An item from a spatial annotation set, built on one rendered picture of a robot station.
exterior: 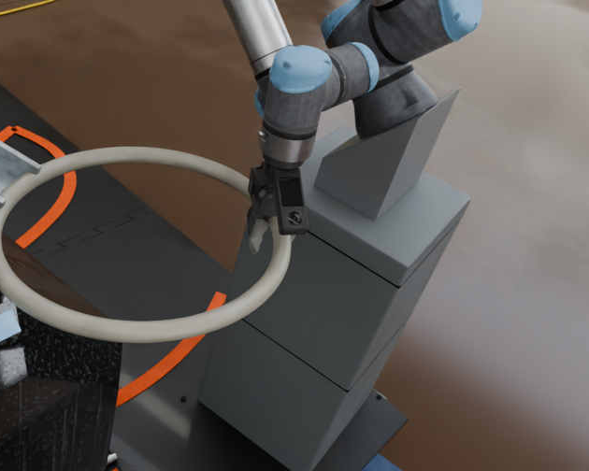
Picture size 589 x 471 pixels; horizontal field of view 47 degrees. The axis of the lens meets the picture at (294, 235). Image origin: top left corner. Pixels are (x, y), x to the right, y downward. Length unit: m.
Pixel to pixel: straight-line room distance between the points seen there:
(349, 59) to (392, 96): 0.35
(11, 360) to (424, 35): 0.94
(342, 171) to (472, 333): 1.36
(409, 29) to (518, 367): 1.64
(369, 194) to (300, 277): 0.26
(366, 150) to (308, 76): 0.47
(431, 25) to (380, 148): 0.27
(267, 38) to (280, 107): 0.21
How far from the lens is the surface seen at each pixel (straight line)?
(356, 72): 1.13
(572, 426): 2.65
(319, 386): 1.76
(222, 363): 1.94
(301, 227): 1.09
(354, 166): 1.49
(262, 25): 1.23
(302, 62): 1.05
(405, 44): 1.41
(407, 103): 1.47
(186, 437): 2.04
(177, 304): 2.36
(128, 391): 2.10
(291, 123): 1.06
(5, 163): 1.26
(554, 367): 2.82
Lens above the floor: 1.70
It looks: 37 degrees down
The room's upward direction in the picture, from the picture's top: 19 degrees clockwise
